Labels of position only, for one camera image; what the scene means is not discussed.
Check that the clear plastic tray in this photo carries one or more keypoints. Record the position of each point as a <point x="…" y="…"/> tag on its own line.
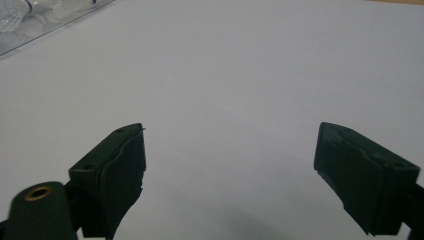
<point x="66" y="25"/>

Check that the wooden table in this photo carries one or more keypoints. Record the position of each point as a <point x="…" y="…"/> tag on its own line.
<point x="400" y="1"/>

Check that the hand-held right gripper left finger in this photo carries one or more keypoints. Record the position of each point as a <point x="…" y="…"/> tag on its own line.
<point x="113" y="173"/>

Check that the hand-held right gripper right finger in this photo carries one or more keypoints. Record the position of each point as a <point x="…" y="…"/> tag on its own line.
<point x="363" y="180"/>

